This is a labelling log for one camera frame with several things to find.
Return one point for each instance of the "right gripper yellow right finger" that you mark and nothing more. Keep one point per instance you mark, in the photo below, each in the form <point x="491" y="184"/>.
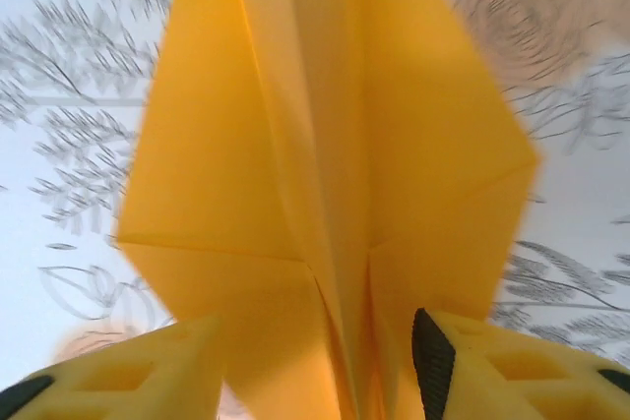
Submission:
<point x="517" y="380"/>

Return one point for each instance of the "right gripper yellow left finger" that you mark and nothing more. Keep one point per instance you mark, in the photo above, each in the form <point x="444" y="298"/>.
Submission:
<point x="147" y="380"/>

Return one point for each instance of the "yellow paper sheet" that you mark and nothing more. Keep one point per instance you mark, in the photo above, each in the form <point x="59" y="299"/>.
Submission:
<point x="320" y="144"/>

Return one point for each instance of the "floral printed table cover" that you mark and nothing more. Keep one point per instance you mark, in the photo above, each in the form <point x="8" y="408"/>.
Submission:
<point x="64" y="95"/>

